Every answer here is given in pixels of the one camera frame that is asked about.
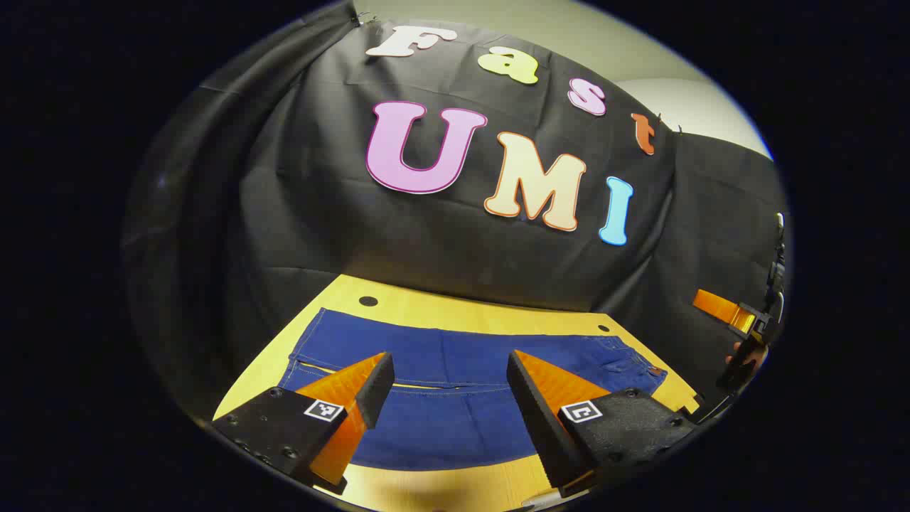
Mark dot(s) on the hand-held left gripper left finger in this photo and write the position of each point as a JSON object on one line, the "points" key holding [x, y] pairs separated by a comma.
{"points": [[373, 387]]}

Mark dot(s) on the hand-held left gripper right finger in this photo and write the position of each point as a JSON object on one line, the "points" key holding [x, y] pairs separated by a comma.
{"points": [[540, 427]]}

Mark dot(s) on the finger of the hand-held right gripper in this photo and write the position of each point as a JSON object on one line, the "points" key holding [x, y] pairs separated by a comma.
{"points": [[721, 307]]}

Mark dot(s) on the blue denim jeans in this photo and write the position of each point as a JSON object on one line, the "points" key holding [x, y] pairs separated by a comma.
{"points": [[455, 419]]}

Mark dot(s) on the black backdrop cloth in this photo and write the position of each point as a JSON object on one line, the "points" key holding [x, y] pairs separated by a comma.
{"points": [[320, 213]]}

